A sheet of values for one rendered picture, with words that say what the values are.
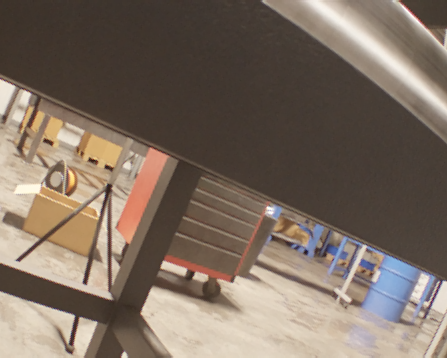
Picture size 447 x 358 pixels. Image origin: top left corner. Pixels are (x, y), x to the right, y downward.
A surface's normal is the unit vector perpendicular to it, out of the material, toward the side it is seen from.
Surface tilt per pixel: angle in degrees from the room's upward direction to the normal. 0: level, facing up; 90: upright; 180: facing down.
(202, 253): 90
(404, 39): 76
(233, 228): 90
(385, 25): 82
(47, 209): 90
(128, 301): 90
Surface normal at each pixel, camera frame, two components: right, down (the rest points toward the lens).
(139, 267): 0.45, 0.20
